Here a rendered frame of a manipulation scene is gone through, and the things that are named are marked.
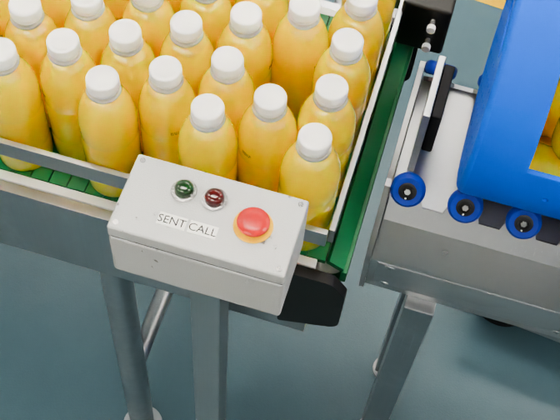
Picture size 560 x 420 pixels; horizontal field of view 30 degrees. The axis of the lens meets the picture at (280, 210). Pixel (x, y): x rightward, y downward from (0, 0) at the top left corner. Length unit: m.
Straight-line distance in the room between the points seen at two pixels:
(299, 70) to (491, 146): 0.30
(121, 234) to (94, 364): 1.14
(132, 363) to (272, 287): 0.74
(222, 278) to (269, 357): 1.12
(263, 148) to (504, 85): 0.29
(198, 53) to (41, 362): 1.13
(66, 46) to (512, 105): 0.52
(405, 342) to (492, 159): 0.62
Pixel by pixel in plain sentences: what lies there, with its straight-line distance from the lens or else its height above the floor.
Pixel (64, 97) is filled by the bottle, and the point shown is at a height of 1.05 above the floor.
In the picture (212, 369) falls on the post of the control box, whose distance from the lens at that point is 1.49.
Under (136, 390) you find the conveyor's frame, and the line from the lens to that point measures 1.95.
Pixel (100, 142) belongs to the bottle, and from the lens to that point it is 1.28.
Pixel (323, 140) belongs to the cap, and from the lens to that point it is 1.18.
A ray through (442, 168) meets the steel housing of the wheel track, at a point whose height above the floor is 0.93.
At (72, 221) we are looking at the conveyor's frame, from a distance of 1.42.
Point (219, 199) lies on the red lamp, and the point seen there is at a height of 1.11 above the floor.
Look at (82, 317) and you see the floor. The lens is 2.31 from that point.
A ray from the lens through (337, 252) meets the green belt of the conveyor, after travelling 1.35.
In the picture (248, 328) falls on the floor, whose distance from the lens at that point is 2.28.
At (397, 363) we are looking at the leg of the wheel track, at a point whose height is 0.42.
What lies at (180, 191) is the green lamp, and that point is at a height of 1.11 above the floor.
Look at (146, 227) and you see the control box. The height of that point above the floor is 1.10.
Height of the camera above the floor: 2.08
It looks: 59 degrees down
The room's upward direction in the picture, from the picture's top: 6 degrees clockwise
